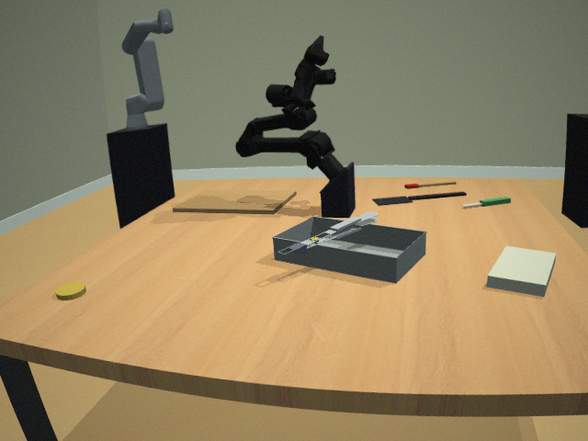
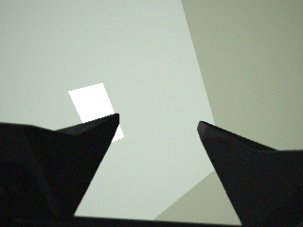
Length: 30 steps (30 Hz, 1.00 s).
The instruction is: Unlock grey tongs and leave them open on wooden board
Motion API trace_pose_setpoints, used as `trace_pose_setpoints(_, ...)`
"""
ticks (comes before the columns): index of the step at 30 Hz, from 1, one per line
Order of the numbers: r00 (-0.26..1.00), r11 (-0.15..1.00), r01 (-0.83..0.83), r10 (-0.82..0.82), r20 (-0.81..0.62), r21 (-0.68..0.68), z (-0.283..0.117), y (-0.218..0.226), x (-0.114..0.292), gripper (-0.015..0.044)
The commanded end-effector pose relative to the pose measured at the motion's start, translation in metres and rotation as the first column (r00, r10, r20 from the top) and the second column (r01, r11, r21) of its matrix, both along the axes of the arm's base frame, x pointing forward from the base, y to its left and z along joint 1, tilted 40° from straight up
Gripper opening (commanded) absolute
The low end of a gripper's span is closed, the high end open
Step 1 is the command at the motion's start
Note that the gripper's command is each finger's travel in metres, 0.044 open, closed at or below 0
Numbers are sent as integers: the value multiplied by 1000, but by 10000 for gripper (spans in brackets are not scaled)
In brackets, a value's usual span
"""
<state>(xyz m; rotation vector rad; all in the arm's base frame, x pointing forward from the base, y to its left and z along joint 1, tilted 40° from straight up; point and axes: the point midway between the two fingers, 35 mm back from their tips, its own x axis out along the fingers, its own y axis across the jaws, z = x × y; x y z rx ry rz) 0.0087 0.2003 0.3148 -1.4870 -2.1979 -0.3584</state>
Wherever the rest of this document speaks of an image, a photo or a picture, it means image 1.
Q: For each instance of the light wooden board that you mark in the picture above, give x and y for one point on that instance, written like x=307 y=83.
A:
x=237 y=201

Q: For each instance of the yellow flat disc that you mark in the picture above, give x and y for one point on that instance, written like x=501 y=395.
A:
x=70 y=291

